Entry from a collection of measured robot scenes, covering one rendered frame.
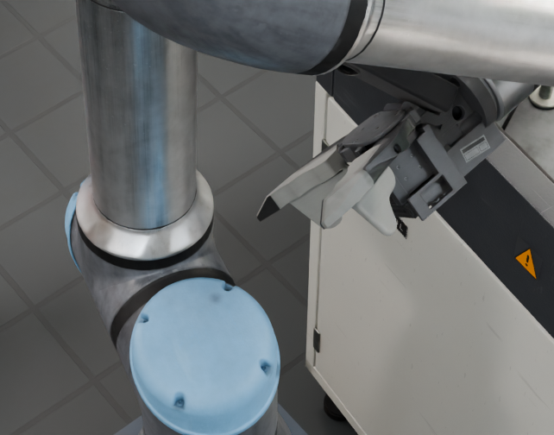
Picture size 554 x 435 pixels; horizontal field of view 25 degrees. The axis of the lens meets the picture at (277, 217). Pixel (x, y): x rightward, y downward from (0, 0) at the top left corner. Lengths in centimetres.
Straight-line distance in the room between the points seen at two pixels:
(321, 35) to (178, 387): 36
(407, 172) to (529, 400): 56
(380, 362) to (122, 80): 107
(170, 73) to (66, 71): 188
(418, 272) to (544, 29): 80
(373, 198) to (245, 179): 155
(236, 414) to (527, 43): 37
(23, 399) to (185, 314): 131
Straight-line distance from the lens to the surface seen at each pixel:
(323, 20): 72
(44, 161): 261
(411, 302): 169
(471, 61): 83
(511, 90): 108
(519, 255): 139
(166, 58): 89
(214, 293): 101
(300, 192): 109
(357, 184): 97
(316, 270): 193
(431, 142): 104
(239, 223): 247
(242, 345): 99
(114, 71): 89
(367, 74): 104
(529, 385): 152
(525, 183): 134
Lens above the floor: 197
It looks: 53 degrees down
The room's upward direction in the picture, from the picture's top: straight up
